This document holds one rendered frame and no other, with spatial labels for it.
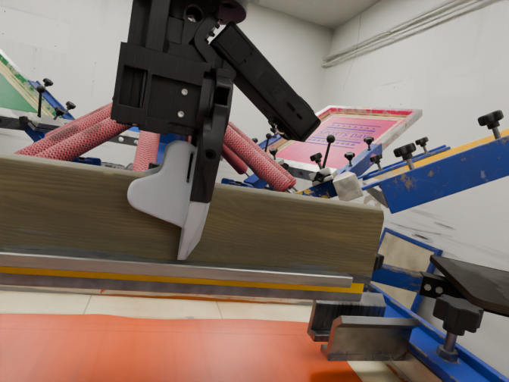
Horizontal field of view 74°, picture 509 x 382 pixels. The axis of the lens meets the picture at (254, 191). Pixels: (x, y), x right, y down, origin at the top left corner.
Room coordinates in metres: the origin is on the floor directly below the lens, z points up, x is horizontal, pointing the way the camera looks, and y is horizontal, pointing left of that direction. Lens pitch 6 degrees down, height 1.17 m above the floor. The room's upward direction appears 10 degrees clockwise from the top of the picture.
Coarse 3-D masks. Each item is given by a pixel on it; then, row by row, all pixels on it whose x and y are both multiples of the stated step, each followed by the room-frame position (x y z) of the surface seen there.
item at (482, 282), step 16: (432, 256) 1.07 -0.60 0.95; (384, 272) 0.93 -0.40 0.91; (400, 272) 0.92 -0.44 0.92; (416, 272) 0.94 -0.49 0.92; (448, 272) 0.91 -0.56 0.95; (464, 272) 0.94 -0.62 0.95; (480, 272) 0.97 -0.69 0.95; (496, 272) 1.01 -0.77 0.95; (416, 288) 0.91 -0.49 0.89; (432, 288) 0.90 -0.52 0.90; (448, 288) 0.89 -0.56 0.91; (464, 288) 0.78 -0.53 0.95; (480, 288) 0.81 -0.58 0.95; (496, 288) 0.83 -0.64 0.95; (480, 304) 0.72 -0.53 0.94; (496, 304) 0.71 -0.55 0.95
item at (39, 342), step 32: (0, 320) 0.33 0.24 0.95; (32, 320) 0.34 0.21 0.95; (64, 320) 0.35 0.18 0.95; (96, 320) 0.36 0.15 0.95; (128, 320) 0.38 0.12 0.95; (160, 320) 0.39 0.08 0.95; (0, 352) 0.29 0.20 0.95; (32, 352) 0.29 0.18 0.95; (64, 352) 0.30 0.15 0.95; (96, 352) 0.31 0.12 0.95; (128, 352) 0.32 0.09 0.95; (160, 352) 0.33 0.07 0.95
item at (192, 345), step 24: (168, 336) 0.36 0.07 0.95; (192, 336) 0.37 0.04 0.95; (216, 336) 0.38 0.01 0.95; (240, 336) 0.39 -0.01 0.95; (264, 336) 0.40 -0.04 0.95; (288, 336) 0.41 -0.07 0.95; (168, 360) 0.32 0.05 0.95; (192, 360) 0.32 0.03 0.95; (216, 360) 0.33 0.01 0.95; (240, 360) 0.34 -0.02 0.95; (264, 360) 0.35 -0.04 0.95; (288, 360) 0.35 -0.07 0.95; (312, 360) 0.36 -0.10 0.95
